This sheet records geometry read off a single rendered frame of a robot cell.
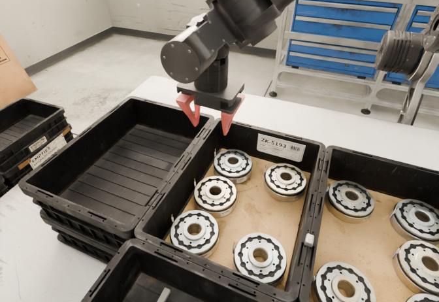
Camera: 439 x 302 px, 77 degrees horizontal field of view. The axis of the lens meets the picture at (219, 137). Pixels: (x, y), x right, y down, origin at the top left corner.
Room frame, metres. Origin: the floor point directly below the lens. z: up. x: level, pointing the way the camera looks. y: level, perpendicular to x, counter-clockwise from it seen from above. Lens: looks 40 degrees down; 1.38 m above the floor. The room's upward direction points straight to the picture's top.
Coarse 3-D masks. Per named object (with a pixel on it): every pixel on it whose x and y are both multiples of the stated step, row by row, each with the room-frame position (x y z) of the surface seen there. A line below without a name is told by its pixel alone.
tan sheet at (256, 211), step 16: (256, 160) 0.56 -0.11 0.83; (208, 176) 0.50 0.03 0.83; (256, 176) 0.50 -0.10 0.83; (240, 192) 0.44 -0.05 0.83; (256, 192) 0.44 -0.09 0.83; (304, 192) 0.44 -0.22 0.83; (192, 208) 0.40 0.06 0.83; (240, 208) 0.40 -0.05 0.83; (256, 208) 0.40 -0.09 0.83; (272, 208) 0.40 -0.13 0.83; (288, 208) 0.40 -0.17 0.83; (224, 224) 0.35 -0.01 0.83; (240, 224) 0.35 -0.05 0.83; (256, 224) 0.35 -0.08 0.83; (272, 224) 0.35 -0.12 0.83; (288, 224) 0.35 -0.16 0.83; (224, 240) 0.31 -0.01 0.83; (288, 240) 0.31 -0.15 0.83; (224, 256) 0.28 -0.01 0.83; (288, 256) 0.28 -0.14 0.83; (288, 272) 0.25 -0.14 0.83
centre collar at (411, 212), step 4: (412, 208) 0.37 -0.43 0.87; (416, 208) 0.37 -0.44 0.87; (420, 208) 0.37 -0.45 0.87; (412, 212) 0.36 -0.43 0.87; (424, 212) 0.36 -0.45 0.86; (428, 212) 0.36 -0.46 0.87; (412, 216) 0.35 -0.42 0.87; (428, 216) 0.35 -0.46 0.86; (432, 216) 0.35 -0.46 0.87; (416, 220) 0.34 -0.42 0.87; (432, 220) 0.34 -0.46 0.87; (420, 224) 0.33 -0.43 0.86; (424, 224) 0.33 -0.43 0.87; (428, 224) 0.33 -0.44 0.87; (432, 224) 0.33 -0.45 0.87
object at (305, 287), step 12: (360, 156) 0.47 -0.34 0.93; (372, 156) 0.47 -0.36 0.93; (324, 168) 0.43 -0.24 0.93; (408, 168) 0.43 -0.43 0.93; (420, 168) 0.43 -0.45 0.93; (324, 180) 0.40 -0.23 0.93; (324, 192) 0.36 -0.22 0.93; (312, 228) 0.28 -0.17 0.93; (312, 252) 0.24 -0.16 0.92; (312, 264) 0.21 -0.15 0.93; (300, 288) 0.18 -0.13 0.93; (300, 300) 0.16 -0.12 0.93
